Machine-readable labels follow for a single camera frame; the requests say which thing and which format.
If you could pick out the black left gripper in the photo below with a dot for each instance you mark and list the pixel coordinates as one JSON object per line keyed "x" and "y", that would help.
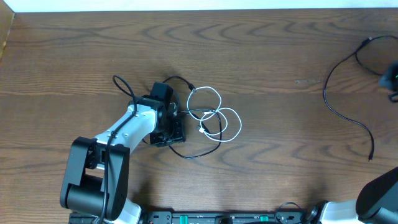
{"x": 180, "y": 136}

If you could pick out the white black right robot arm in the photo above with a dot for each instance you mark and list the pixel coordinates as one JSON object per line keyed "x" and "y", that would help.
{"x": 377, "y": 201}

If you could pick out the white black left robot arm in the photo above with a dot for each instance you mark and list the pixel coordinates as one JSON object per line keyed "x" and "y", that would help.
{"x": 95, "y": 183}

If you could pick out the brown wooden side panel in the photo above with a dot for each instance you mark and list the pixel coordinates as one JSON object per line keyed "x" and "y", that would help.
{"x": 6, "y": 19}

